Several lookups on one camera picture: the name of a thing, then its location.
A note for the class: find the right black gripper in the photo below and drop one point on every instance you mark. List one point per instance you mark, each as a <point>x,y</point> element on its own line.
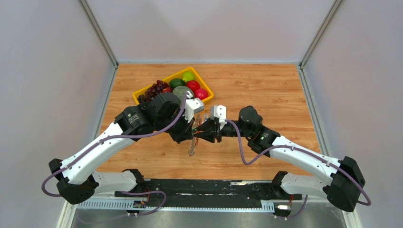
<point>211,131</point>

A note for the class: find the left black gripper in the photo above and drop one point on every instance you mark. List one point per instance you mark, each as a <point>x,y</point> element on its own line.
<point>186,133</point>

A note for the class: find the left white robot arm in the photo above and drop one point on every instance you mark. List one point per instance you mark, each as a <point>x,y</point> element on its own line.
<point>76,178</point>

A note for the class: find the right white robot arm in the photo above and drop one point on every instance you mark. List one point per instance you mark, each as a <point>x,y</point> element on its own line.
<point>341,182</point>

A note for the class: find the pink red peach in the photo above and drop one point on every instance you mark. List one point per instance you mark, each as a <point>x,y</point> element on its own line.
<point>201,93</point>

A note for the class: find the netted green melon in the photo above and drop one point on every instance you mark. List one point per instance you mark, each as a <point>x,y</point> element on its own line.
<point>183,92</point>

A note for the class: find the red lychee bunch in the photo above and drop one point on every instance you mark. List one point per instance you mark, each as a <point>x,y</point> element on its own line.
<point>167,90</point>

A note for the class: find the red apple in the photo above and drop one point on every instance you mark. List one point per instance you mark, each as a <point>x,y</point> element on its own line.
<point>193,85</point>

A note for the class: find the dark green avocado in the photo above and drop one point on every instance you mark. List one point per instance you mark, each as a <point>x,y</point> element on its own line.
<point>176,82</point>

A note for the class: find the dark purple grape bunch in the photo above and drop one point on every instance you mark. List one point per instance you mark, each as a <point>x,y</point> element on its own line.
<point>151,92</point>

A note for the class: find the lime green fruit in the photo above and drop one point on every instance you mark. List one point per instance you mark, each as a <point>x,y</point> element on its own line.
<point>188,76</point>

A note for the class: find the yellow plastic fruit tray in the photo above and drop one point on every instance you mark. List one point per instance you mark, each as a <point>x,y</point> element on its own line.
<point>179,75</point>

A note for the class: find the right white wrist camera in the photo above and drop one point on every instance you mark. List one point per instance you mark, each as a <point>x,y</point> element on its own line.
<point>219,112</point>

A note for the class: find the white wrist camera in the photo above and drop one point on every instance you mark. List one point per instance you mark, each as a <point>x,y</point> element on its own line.
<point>192,107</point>
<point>219,112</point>

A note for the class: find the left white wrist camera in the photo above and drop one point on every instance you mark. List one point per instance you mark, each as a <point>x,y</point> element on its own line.
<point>192,107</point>

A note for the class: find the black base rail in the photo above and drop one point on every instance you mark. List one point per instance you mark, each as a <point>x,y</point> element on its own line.
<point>210,193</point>

